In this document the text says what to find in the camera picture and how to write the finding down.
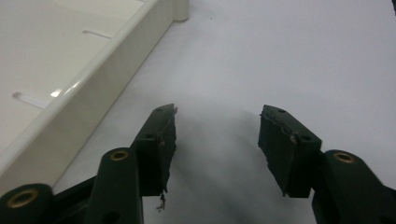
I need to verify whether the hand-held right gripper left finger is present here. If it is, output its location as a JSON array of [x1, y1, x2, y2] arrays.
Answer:
[[83, 103, 178, 224]]

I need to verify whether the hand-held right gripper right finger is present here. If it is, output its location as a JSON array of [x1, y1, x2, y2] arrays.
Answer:
[[257, 104, 396, 224]]

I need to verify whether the cream plastic tray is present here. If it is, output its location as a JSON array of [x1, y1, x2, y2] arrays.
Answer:
[[0, 0, 191, 198]]

